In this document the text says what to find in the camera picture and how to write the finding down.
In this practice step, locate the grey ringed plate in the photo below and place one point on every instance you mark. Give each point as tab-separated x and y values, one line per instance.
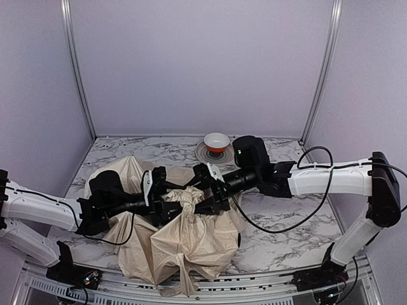
204	155

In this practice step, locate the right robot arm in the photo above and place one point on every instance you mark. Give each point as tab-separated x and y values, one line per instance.
373	178

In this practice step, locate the beige folding umbrella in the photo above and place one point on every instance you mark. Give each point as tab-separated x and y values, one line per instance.
164	257

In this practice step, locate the left aluminium frame post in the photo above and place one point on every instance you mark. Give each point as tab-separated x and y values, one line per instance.
73	55

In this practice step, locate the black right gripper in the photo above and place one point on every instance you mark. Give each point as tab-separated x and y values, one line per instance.
214	190

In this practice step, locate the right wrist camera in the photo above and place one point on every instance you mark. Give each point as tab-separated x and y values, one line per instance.
206	174

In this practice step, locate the orange white bowl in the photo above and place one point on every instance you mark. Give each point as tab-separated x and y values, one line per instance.
216	142

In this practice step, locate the aluminium frame post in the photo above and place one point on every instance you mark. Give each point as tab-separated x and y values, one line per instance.
73	55
327	60

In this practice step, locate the right aluminium frame post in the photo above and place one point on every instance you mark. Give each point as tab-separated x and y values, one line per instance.
327	60

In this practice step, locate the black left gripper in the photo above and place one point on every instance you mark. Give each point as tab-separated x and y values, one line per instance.
157	197

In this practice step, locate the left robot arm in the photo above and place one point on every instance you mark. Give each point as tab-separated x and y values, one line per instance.
85	217

